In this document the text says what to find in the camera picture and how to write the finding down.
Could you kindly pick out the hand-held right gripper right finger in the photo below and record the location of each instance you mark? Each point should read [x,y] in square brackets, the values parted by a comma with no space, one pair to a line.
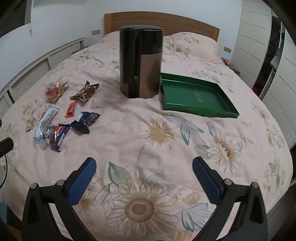
[208,183]

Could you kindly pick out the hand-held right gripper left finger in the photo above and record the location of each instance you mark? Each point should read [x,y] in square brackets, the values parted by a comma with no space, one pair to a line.
[81,183]

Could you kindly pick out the silver and blue snack packet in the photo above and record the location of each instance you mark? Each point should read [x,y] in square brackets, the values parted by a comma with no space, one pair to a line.
[40,136]
[49,115]

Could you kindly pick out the pink striped snack packet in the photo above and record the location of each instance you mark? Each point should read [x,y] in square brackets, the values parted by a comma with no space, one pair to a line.
[39,112]

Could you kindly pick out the red and blue snack packet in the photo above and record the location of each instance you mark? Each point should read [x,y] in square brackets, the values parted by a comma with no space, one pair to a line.
[57,136]

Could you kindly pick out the dark blue snack packet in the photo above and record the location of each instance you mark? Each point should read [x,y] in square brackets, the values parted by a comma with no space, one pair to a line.
[86,119]

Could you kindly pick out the green tray box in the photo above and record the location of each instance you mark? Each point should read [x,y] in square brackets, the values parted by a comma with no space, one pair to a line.
[196,97]

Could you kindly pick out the pale green snack packet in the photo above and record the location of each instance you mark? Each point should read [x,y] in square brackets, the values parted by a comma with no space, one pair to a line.
[31,125]

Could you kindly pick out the clear bag of orange candies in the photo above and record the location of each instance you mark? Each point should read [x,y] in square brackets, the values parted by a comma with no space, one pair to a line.
[54,92]

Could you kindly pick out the small red candy packet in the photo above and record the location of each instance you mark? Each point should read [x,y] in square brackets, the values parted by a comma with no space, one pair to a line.
[71,109]

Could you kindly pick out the bed with floral blanket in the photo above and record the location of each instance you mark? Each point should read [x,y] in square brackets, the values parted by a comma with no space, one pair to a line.
[143,139]

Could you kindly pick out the brown and gold snack packet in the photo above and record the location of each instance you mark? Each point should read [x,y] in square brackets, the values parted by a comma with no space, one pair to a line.
[85,92]

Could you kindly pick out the floral pillow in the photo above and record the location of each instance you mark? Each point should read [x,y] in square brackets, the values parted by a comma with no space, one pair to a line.
[194,46]

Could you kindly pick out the white wardrobe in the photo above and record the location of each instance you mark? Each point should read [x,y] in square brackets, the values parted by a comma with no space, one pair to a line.
[254,34]

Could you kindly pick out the wooden headboard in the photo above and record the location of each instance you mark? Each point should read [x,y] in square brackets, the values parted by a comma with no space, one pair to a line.
[138,20]

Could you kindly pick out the slatted wall panel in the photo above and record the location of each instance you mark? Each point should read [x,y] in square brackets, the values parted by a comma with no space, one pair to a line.
[34,67]

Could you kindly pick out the wall socket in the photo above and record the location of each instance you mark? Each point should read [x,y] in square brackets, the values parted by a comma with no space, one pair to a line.
[227,49]
[96,32]

